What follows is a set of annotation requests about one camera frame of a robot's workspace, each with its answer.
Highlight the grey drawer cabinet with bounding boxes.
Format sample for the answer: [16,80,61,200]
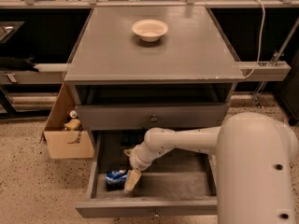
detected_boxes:
[63,5,245,138]

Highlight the blue pepsi can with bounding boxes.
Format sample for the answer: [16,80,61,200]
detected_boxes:
[106,170,128,190]

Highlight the closed grey top drawer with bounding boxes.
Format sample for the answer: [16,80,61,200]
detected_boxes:
[75,104,228,130]

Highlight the white bowl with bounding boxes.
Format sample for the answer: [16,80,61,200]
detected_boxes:
[132,20,168,42]

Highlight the open grey middle drawer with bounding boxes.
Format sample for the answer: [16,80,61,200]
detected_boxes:
[76,127,220,218]

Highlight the black object on left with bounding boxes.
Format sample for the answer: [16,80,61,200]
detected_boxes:
[0,57,39,72]

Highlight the yellow object in box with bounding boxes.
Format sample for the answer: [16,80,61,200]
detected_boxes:
[64,119,81,131]

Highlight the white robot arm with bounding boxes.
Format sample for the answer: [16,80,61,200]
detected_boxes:
[124,112,298,224]

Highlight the grey metal rail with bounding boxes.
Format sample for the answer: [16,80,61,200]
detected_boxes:
[236,62,291,81]

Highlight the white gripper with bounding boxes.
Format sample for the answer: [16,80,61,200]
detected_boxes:
[123,143,163,193]

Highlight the cardboard box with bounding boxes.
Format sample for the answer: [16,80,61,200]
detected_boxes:
[43,84,94,159]

